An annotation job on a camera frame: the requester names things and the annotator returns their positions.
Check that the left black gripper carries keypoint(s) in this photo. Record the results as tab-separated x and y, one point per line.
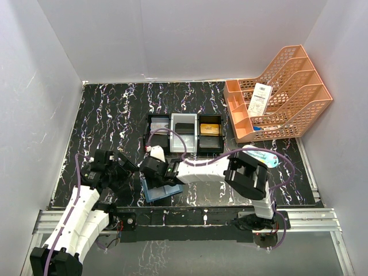
122	165

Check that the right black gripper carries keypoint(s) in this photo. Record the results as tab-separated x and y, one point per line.
155	178

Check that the blue leather card holder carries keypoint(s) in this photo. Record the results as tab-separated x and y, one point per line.
158	193

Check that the patterned white card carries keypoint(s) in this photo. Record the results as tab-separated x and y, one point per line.
158	125

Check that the three-compartment black white tray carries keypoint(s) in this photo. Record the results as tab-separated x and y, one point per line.
200	134

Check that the packaged nail clipper blister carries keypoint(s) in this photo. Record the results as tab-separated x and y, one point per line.
269	159

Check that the orange mesh file organizer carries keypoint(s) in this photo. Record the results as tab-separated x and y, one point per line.
298	98

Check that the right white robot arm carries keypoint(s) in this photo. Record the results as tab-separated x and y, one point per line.
244	173

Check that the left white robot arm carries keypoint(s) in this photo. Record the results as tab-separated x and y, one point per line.
85	216

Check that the black credit card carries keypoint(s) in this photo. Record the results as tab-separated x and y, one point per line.
184	128

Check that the gold credit card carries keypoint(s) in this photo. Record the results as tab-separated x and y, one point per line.
210	129

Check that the white paper receipt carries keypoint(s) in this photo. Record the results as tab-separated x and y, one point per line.
259	100

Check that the aluminium frame rail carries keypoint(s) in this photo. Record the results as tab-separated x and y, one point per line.
214	223

